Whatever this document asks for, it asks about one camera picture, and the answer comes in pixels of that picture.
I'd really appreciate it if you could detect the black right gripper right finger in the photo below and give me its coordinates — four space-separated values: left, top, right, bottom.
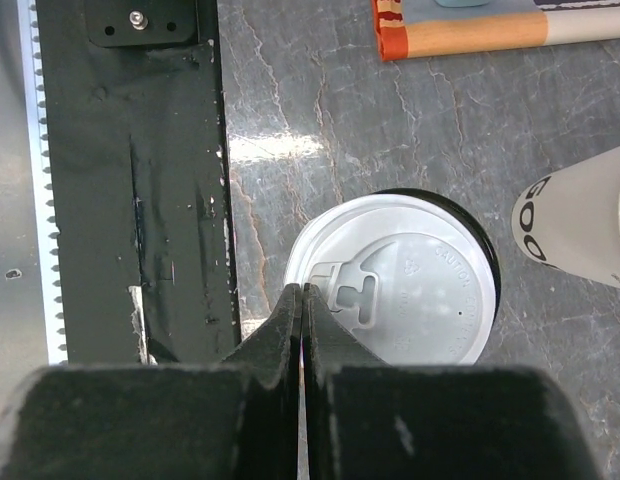
302 285 601 479

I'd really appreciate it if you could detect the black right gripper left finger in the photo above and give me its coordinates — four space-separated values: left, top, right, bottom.
0 285 302 479

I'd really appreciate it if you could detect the white plastic cup lid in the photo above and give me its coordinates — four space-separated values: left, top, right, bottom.
284 192 495 365

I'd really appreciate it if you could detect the white paper cup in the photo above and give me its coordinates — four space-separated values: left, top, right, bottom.
511 146 620 289

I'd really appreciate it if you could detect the black paper cup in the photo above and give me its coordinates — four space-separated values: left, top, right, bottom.
377 188 502 318

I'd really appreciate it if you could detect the colourful patterned placemat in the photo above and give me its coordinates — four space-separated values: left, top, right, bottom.
371 1 620 61

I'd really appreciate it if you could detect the light blue ceramic mug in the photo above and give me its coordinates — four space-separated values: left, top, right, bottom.
435 0 491 8

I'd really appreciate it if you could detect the white slotted cable duct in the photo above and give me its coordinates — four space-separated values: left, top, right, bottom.
17 1 68 365

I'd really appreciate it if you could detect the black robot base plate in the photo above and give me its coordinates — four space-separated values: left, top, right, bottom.
35 1 240 364

